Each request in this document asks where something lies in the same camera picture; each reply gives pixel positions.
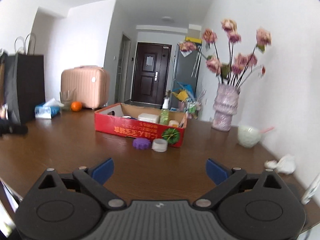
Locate purple gear lid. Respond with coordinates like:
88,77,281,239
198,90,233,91
132,138,151,150

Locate white tape roll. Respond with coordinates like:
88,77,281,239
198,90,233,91
152,139,168,153

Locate blue tissue pack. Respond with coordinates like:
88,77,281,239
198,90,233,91
35,98,64,119

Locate pale green bowl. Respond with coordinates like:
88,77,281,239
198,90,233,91
238,125,261,148

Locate black paper bag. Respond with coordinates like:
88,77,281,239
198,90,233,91
4,33,45,124

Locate red cardboard box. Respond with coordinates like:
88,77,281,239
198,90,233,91
94,103,188,148

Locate pink spoon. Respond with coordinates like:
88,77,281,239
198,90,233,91
260,127,274,134

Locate small yellow soap box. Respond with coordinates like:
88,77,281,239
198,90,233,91
168,120,180,127

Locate purple ceramic vase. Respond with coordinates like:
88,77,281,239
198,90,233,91
212,84,240,132

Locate clear glass cup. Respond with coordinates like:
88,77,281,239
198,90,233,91
60,88,76,111

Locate crumpled white tissue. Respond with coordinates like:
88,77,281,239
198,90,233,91
264,154,296,175

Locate orange fruit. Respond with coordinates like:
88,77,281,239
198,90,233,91
71,101,82,112

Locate metal rolling cart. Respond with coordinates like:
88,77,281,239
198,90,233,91
184,98,201,119

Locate white rectangular container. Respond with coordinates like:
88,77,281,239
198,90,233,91
138,113,159,124

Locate green spray bottle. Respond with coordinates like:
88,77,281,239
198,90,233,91
159,97,170,125

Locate pink suitcase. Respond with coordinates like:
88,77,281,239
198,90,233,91
61,66,110,109

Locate yellow blue folded chairs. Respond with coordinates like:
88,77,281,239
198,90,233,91
171,82,195,102

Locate dried pink flowers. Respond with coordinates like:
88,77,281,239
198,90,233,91
179,18,273,88

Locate grey refrigerator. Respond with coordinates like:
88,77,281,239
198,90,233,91
170,45,201,109

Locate dark brown door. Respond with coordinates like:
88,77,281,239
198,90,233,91
131,42,171,105

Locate yellow box on fridge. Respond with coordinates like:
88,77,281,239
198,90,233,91
185,36,202,44

